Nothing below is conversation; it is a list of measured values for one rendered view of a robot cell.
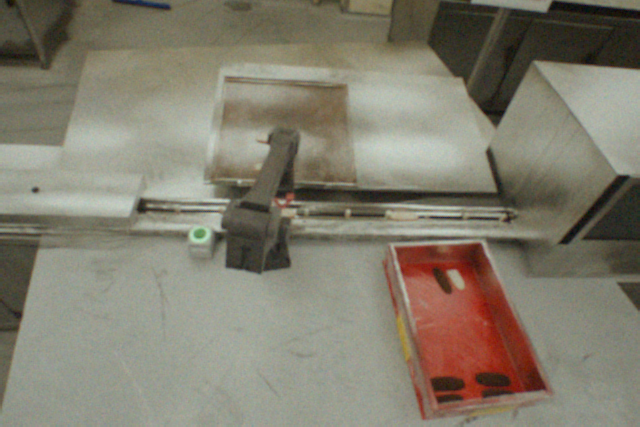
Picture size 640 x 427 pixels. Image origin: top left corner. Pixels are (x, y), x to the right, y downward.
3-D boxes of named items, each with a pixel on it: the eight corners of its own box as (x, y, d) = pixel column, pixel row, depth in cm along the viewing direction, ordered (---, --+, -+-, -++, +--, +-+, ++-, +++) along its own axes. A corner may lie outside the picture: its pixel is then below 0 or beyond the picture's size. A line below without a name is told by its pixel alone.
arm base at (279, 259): (252, 273, 124) (291, 267, 126) (252, 258, 118) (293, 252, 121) (248, 249, 129) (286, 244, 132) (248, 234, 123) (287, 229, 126)
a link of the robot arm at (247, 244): (212, 276, 80) (262, 285, 79) (222, 207, 79) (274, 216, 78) (255, 235, 124) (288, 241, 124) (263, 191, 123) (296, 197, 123)
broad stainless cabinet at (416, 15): (401, 122, 319) (442, -12, 244) (381, 53, 389) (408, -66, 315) (621, 135, 340) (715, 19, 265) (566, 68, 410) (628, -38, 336)
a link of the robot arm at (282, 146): (220, 237, 82) (273, 246, 81) (220, 214, 78) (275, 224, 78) (268, 139, 117) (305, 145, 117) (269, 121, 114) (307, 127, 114)
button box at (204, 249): (188, 264, 127) (183, 244, 119) (192, 243, 132) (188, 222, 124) (215, 265, 128) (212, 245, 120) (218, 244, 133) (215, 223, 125)
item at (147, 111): (111, 352, 181) (38, 248, 121) (126, 170, 255) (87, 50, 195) (466, 287, 224) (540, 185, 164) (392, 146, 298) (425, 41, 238)
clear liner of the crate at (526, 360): (418, 426, 99) (431, 415, 92) (377, 258, 131) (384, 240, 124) (540, 410, 104) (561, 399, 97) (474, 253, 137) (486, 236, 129)
